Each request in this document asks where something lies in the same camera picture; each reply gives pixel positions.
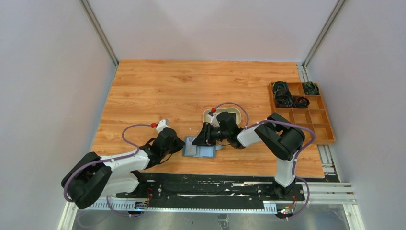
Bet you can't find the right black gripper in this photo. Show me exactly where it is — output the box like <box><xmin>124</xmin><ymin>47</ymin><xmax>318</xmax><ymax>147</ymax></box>
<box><xmin>192</xmin><ymin>122</ymin><xmax>230</xmax><ymax>147</ymax></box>

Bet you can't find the blue card holder wallet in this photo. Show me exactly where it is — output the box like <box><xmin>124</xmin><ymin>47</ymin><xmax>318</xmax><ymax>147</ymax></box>
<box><xmin>182</xmin><ymin>136</ymin><xmax>223</xmax><ymax>159</ymax></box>

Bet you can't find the grey card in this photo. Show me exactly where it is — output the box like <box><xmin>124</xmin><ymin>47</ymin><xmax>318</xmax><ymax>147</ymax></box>
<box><xmin>185</xmin><ymin>137</ymin><xmax>197</xmax><ymax>157</ymax></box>

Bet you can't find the beige oval tray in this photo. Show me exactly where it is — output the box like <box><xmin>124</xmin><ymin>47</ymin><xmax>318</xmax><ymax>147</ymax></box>
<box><xmin>203</xmin><ymin>107</ymin><xmax>242</xmax><ymax>125</ymax></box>

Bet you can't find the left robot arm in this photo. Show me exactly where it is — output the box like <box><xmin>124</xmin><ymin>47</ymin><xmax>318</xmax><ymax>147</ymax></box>
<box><xmin>61</xmin><ymin>127</ymin><xmax>185</xmax><ymax>209</ymax></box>

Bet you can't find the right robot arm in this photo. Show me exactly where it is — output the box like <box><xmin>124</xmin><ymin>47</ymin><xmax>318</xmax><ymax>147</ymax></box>
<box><xmin>191</xmin><ymin>111</ymin><xmax>308</xmax><ymax>200</ymax></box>

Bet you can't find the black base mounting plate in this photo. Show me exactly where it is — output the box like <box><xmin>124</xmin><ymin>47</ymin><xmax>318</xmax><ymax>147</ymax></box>
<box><xmin>115</xmin><ymin>172</ymin><xmax>306</xmax><ymax>209</ymax></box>

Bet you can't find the wooden compartment organizer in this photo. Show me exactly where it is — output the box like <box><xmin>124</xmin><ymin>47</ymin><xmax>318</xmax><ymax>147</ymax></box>
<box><xmin>268</xmin><ymin>82</ymin><xmax>336</xmax><ymax>145</ymax></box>

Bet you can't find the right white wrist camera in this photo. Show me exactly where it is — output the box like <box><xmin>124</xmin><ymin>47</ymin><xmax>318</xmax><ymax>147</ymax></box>
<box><xmin>207</xmin><ymin>112</ymin><xmax>219</xmax><ymax>127</ymax></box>

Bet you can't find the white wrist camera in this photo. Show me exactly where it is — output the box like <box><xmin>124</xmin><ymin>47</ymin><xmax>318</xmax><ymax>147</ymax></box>
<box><xmin>156</xmin><ymin>118</ymin><xmax>169</xmax><ymax>133</ymax></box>
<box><xmin>207</xmin><ymin>112</ymin><xmax>219</xmax><ymax>127</ymax></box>

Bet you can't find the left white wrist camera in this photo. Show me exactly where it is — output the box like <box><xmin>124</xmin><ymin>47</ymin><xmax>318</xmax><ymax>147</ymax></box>
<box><xmin>156</xmin><ymin>118</ymin><xmax>169</xmax><ymax>133</ymax></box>

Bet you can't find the large black cable coil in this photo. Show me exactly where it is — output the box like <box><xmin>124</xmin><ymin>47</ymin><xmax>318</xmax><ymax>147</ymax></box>
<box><xmin>274</xmin><ymin>90</ymin><xmax>294</xmax><ymax>109</ymax></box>

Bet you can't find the small black cable coil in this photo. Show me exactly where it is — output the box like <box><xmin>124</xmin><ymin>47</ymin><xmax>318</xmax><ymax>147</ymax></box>
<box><xmin>293</xmin><ymin>96</ymin><xmax>310</xmax><ymax>109</ymax></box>

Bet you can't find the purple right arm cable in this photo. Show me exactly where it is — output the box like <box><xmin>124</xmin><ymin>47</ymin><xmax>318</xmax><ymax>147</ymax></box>
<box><xmin>211</xmin><ymin>102</ymin><xmax>317</xmax><ymax>219</ymax></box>

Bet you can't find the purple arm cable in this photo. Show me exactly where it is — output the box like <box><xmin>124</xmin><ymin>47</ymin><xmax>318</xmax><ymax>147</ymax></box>
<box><xmin>63</xmin><ymin>122</ymin><xmax>158</xmax><ymax>218</ymax></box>
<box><xmin>211</xmin><ymin>102</ymin><xmax>317</xmax><ymax>219</ymax></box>

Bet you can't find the green black cable coil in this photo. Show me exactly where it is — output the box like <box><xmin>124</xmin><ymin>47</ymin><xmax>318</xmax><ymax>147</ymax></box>
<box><xmin>302</xmin><ymin>81</ymin><xmax>320</xmax><ymax>96</ymax></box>

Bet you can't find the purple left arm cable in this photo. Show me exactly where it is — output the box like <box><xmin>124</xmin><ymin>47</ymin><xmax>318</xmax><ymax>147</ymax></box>
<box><xmin>63</xmin><ymin>122</ymin><xmax>158</xmax><ymax>218</ymax></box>

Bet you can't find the aluminium frame rail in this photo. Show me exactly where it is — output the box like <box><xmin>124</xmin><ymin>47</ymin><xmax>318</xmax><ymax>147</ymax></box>
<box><xmin>58</xmin><ymin>173</ymin><xmax>365</xmax><ymax>230</ymax></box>

